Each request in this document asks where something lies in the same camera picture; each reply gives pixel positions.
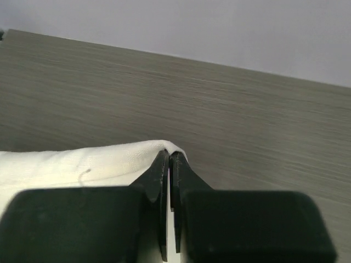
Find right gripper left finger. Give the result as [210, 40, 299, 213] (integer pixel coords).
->
[1, 151, 169, 262]

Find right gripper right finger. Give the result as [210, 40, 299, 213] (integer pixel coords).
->
[170, 152, 337, 262]

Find white cloth napkin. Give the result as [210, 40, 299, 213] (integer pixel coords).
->
[0, 140, 190, 263]

